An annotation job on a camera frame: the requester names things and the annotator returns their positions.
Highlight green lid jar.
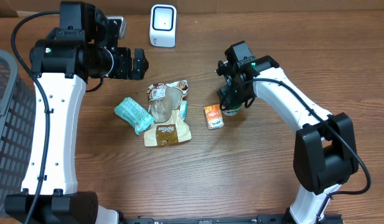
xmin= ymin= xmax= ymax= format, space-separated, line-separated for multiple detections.
xmin=222 ymin=105 xmax=241 ymax=116

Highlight orange small carton box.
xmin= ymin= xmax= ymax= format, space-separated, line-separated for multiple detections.
xmin=204 ymin=104 xmax=224 ymax=129

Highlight brown beige snack pouch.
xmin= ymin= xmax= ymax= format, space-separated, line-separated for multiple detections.
xmin=144 ymin=80 xmax=192 ymax=147

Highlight teal tissue pack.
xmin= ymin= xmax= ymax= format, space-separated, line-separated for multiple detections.
xmin=114 ymin=97 xmax=154 ymax=135

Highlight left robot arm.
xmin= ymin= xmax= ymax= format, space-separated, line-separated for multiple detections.
xmin=4 ymin=1 xmax=149 ymax=224

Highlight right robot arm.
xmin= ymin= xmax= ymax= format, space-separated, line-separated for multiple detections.
xmin=216 ymin=41 xmax=358 ymax=223

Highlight white barcode scanner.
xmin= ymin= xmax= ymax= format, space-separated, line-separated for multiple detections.
xmin=149 ymin=4 xmax=177 ymax=48

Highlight grey plastic mesh basket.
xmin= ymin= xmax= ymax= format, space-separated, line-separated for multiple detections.
xmin=0 ymin=49 xmax=35 ymax=218

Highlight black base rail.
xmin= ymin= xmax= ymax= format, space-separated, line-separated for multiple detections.
xmin=119 ymin=214 xmax=345 ymax=224

